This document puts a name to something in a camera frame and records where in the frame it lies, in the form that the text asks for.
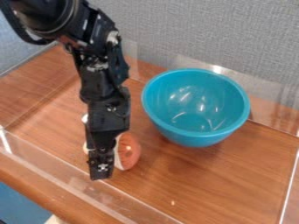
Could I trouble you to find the clear acrylic back barrier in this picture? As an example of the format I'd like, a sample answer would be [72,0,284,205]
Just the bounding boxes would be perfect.
[124,40,299,147]

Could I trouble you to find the brown and white toy mushroom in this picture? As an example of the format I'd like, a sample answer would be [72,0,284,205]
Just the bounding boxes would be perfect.
[81,115,141,171]

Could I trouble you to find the clear acrylic front barrier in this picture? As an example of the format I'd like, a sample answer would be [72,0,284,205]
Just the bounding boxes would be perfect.
[0,127,183,224]

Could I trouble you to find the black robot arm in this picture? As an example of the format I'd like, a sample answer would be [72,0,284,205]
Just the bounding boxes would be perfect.
[0,0,131,180]

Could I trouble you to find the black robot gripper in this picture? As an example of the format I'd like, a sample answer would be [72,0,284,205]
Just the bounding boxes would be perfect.
[85,87,131,180]

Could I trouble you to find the clear acrylic barrier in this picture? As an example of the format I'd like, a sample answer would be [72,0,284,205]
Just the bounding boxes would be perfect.
[0,127,183,224]
[124,40,299,147]

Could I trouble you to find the blue plastic bowl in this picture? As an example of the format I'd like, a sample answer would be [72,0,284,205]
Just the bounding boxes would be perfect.
[141,68,249,148]

